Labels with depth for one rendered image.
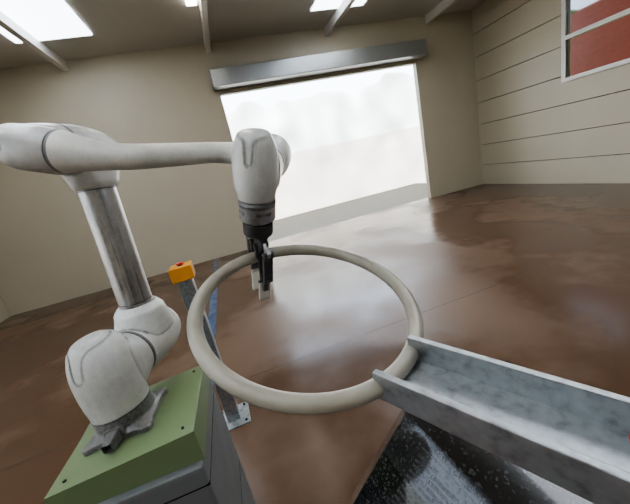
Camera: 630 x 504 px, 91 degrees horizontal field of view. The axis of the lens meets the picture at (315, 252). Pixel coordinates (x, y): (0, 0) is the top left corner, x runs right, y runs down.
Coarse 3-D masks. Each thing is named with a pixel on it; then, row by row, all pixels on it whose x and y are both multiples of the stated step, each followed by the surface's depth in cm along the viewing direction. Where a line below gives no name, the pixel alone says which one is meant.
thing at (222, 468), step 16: (208, 400) 103; (208, 416) 97; (208, 432) 92; (224, 432) 112; (208, 448) 87; (224, 448) 105; (192, 464) 79; (208, 464) 82; (224, 464) 99; (240, 464) 124; (160, 480) 76; (176, 480) 76; (192, 480) 77; (208, 480) 79; (224, 480) 93; (240, 480) 115; (128, 496) 74; (144, 496) 75; (160, 496) 76; (176, 496) 77; (192, 496) 78; (208, 496) 80; (224, 496) 88; (240, 496) 108
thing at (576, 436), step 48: (384, 384) 48; (432, 384) 50; (480, 384) 48; (528, 384) 43; (576, 384) 40; (480, 432) 39; (528, 432) 35; (576, 432) 38; (624, 432) 37; (576, 480) 32; (624, 480) 29
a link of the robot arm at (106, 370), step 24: (96, 336) 84; (120, 336) 87; (72, 360) 79; (96, 360) 79; (120, 360) 83; (144, 360) 91; (72, 384) 79; (96, 384) 79; (120, 384) 82; (144, 384) 89; (96, 408) 80; (120, 408) 82
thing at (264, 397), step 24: (240, 264) 77; (360, 264) 81; (192, 312) 61; (408, 312) 65; (192, 336) 56; (216, 360) 52; (408, 360) 54; (240, 384) 48; (360, 384) 49; (264, 408) 47; (288, 408) 46; (312, 408) 46; (336, 408) 46
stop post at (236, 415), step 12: (192, 264) 178; (180, 276) 169; (192, 276) 171; (180, 288) 172; (192, 288) 174; (204, 312) 182; (204, 324) 180; (216, 348) 186; (216, 384) 190; (228, 396) 194; (228, 408) 195; (240, 408) 208; (228, 420) 197; (240, 420) 198
